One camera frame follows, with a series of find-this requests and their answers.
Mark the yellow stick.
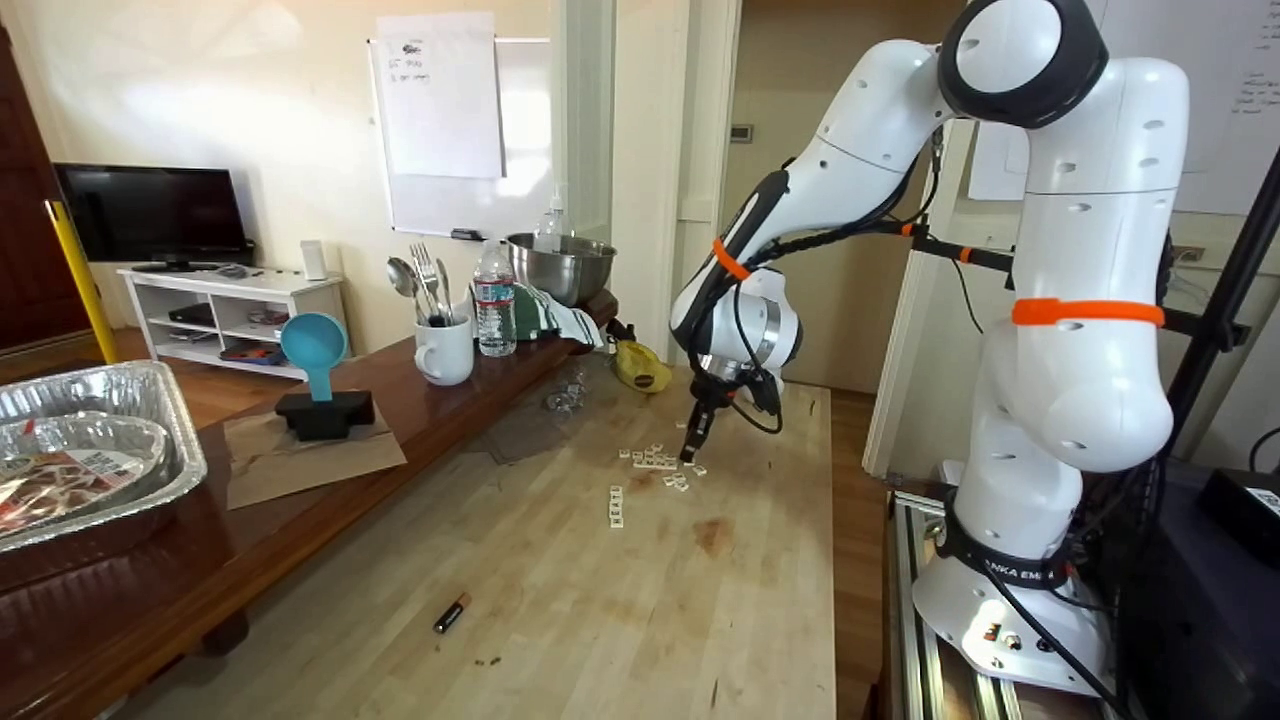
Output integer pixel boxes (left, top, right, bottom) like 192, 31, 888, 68
43, 202, 121, 364

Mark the yellow rubber glove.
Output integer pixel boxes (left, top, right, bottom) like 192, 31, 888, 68
611, 340, 670, 396

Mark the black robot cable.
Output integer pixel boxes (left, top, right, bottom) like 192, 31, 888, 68
674, 158, 934, 441

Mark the clear water bottle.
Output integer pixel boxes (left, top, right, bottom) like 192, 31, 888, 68
472, 244, 516, 357

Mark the black flat television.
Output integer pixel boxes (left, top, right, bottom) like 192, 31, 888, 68
55, 165, 252, 269

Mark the steel mixing bowl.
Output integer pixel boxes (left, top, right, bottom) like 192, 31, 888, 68
529, 237, 611, 306

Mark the cluster of small white blocks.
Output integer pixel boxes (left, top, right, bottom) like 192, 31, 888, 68
618, 448, 705, 491

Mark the blue scoop on black base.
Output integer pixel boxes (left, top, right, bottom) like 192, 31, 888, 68
276, 311, 370, 441

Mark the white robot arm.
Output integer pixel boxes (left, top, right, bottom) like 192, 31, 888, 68
670, 0, 1187, 698

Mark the white mug with utensils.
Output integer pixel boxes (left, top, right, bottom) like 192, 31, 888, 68
386, 256, 476, 389

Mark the white paper flipchart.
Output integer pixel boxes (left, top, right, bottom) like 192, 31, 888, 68
368, 13, 556, 237

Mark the brown cardboard sheet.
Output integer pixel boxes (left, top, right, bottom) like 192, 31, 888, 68
222, 411, 402, 509

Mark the clear pump soap bottle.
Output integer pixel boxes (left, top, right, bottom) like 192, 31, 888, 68
534, 207, 565, 252

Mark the aluminium foil tray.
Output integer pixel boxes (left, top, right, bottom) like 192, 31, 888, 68
0, 360, 207, 556

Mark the green striped dish towel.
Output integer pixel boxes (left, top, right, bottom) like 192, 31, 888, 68
516, 285, 604, 349

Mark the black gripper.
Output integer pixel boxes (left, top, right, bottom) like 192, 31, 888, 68
681, 374, 744, 464

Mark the white tv shelf unit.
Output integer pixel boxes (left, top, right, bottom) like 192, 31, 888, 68
123, 269, 345, 382

